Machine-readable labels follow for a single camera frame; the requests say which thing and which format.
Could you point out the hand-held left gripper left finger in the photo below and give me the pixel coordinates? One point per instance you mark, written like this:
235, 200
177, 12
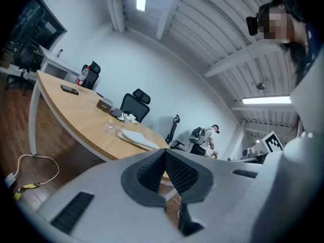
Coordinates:
131, 183

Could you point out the clear water bottle red label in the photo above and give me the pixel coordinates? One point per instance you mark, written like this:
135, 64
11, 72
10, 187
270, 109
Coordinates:
81, 76

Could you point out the white printed packet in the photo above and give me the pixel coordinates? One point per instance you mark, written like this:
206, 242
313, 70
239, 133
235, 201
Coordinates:
132, 118

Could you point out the black swivel chair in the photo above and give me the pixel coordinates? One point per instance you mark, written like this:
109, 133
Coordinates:
24, 59

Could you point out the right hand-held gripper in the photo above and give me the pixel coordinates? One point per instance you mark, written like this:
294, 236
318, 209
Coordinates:
273, 142

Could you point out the yellow black striped tape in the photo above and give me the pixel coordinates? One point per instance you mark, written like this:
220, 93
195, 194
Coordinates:
26, 187

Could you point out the black smartphone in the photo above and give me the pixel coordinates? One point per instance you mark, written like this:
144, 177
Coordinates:
70, 89

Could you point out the person's head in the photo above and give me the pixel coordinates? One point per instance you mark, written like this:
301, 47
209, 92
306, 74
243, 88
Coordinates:
298, 32

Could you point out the grey cardboard box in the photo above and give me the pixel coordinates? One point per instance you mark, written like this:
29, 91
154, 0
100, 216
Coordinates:
105, 104

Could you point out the white power adapter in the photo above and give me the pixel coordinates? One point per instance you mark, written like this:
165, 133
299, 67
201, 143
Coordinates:
10, 179

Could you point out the black mesh office chair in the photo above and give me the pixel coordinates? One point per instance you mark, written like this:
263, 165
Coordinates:
91, 75
173, 133
134, 107

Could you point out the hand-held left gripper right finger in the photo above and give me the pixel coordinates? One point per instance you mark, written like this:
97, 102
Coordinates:
192, 181

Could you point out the dark glass partition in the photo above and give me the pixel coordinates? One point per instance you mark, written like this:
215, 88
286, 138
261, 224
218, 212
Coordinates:
35, 26

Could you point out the white side desk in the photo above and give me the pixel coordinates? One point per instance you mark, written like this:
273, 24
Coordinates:
54, 59

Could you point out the round ceiling sensor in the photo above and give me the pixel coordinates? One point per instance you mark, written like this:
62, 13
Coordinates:
261, 85

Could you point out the clear plastic wrapper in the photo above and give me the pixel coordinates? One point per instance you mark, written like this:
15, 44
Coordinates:
114, 128

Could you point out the small dark bottle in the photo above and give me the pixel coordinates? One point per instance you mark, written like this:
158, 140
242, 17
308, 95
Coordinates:
60, 53

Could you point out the white slipper with beige sole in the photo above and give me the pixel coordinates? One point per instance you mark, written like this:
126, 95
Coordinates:
136, 137
126, 139

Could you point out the black head-worn camera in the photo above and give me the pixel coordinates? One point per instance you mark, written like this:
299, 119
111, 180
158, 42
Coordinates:
252, 25

